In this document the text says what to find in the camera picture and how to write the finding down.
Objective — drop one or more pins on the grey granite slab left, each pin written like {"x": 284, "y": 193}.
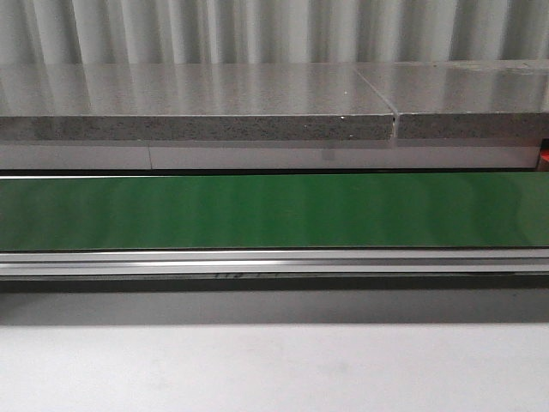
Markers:
{"x": 190, "y": 103}

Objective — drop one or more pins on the grey granite slab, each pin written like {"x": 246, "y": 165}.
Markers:
{"x": 190, "y": 103}
{"x": 464, "y": 101}

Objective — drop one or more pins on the grey granite slab right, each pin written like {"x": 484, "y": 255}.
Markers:
{"x": 464, "y": 101}

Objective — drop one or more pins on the green conveyor belt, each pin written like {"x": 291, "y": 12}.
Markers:
{"x": 276, "y": 211}

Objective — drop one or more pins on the white curtain backdrop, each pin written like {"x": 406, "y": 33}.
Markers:
{"x": 224, "y": 32}

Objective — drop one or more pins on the aluminium conveyor frame rail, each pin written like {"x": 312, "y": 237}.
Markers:
{"x": 308, "y": 262}

